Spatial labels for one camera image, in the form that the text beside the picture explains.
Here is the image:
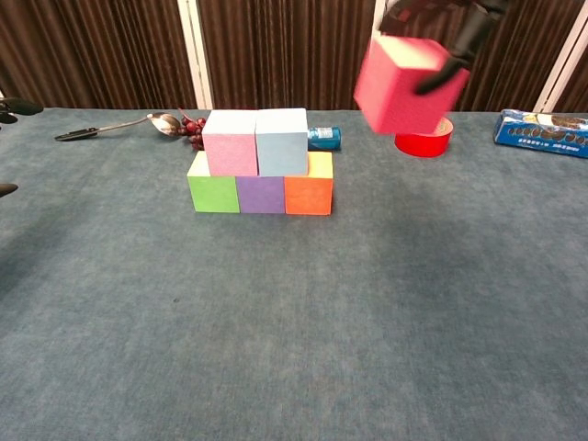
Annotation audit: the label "white partition post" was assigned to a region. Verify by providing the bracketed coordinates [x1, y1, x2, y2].
[176, 0, 216, 110]
[532, 0, 588, 114]
[372, 0, 388, 38]

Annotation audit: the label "red tape roll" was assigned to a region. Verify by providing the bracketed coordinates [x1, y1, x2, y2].
[394, 115, 454, 158]

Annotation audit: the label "light blue foam cube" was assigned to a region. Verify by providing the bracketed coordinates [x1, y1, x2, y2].
[254, 107, 309, 177]

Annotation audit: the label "blue cookie box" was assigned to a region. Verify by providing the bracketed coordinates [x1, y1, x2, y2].
[493, 108, 588, 160]

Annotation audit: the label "purple foam cube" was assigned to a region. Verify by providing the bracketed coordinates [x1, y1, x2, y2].
[235, 173, 287, 215]

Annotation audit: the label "orange foam cube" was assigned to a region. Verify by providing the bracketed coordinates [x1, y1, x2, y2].
[284, 151, 334, 216]

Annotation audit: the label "blue-grey felt table cloth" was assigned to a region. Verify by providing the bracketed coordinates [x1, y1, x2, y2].
[0, 107, 588, 441]

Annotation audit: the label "red foam cube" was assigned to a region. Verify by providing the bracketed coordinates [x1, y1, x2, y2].
[353, 35, 472, 135]

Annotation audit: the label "green foam cube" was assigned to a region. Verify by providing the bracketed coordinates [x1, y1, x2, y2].
[187, 151, 241, 214]

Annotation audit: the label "light pink foam cube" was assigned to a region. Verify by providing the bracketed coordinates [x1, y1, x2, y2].
[202, 109, 259, 177]

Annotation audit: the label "blue spray bottle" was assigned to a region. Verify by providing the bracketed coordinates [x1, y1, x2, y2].
[306, 126, 343, 152]

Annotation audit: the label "dark red plastic grapes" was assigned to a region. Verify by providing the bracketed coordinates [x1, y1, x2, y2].
[176, 107, 208, 152]

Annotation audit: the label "metal spoon with black handle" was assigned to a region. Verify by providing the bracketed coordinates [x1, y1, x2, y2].
[53, 112, 184, 142]

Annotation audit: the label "dark brown pleated curtain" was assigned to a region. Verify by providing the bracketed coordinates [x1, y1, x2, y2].
[0, 0, 199, 111]
[196, 0, 378, 111]
[558, 17, 588, 114]
[447, 0, 575, 112]

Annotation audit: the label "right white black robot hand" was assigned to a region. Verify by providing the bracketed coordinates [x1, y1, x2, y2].
[379, 0, 511, 96]

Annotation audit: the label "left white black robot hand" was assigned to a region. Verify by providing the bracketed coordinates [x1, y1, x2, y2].
[0, 96, 45, 198]

